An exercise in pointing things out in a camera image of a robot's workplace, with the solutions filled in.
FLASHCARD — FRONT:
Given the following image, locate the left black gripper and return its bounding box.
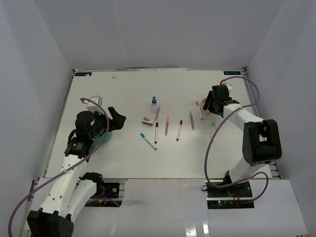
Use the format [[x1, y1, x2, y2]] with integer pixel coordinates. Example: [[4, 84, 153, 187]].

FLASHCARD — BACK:
[[90, 107, 126, 140]]

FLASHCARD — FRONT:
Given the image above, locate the yellow masking tape roll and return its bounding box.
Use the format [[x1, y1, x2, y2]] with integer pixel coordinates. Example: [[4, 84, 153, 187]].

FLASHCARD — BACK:
[[200, 98, 212, 115]]

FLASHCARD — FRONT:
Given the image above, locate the pink cap marker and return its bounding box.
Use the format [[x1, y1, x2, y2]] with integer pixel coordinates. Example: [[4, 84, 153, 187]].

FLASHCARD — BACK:
[[196, 101, 204, 120]]

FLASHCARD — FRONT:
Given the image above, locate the green cap marker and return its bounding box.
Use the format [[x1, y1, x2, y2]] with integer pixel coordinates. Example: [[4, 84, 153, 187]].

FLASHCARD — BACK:
[[210, 121, 216, 138]]

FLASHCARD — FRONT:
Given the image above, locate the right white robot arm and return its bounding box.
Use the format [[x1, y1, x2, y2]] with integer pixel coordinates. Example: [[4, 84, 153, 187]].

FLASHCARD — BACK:
[[204, 84, 282, 197]]

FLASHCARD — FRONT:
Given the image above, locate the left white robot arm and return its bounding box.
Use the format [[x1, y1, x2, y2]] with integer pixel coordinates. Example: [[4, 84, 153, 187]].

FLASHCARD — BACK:
[[27, 107, 126, 237]]

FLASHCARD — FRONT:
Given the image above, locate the teal round desk organizer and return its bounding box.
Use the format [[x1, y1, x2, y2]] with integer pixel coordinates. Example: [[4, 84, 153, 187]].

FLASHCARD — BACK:
[[94, 132, 112, 146]]

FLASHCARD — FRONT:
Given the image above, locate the blue cap marker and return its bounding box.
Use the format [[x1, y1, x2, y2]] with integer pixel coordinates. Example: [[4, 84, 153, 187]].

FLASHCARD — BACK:
[[140, 133, 157, 151]]

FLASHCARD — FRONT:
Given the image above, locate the right blue corner label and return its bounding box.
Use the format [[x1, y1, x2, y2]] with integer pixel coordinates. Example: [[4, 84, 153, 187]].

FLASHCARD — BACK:
[[223, 71, 241, 76]]

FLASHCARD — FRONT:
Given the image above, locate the blue corner label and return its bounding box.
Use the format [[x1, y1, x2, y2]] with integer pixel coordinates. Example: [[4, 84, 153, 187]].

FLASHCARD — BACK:
[[75, 72, 92, 77], [223, 71, 241, 76]]

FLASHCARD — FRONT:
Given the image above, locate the red cap marker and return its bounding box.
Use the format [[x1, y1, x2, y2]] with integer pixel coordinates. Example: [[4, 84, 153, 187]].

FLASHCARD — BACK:
[[176, 120, 183, 141]]

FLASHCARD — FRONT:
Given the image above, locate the blue cap spray bottle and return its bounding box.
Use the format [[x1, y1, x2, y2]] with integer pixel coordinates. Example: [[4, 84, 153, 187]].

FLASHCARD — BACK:
[[151, 96, 158, 114]]

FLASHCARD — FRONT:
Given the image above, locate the black cap marker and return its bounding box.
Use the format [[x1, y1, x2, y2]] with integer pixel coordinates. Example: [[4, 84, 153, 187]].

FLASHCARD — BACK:
[[154, 122, 158, 144]]

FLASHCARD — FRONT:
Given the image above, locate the pink translucent pen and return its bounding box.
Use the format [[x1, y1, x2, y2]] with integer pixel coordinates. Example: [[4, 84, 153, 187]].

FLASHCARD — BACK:
[[155, 103, 161, 121]]

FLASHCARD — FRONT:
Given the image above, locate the left blue corner label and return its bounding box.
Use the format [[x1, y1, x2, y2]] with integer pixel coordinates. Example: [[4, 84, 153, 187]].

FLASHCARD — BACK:
[[75, 72, 92, 77]]

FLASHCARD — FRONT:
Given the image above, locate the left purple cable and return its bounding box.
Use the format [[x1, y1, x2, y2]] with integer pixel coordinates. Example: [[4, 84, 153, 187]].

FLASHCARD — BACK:
[[8, 97, 122, 237]]

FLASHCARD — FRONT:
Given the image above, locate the purple cable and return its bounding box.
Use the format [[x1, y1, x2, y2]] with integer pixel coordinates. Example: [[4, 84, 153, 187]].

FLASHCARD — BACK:
[[204, 76, 269, 203], [8, 97, 122, 237]]

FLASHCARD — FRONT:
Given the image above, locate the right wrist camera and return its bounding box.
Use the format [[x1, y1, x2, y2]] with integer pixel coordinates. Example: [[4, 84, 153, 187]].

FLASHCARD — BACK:
[[220, 80, 233, 94]]

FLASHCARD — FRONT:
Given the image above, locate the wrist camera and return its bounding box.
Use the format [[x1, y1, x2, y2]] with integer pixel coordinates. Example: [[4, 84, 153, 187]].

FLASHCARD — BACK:
[[220, 80, 233, 94], [85, 95, 103, 112]]

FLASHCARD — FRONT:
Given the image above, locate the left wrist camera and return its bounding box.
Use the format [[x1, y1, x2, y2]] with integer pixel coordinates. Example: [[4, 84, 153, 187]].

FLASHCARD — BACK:
[[85, 95, 103, 112]]

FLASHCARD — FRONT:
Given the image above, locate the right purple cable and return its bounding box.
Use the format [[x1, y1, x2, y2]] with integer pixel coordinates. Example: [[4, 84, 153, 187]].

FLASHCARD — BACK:
[[204, 76, 269, 203]]

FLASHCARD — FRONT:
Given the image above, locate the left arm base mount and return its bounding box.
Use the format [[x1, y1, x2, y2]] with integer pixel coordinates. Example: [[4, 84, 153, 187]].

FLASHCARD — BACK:
[[85, 182, 122, 207]]

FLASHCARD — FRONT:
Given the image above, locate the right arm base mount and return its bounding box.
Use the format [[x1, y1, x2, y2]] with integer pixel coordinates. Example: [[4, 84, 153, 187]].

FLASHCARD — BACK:
[[201, 182, 254, 210]]

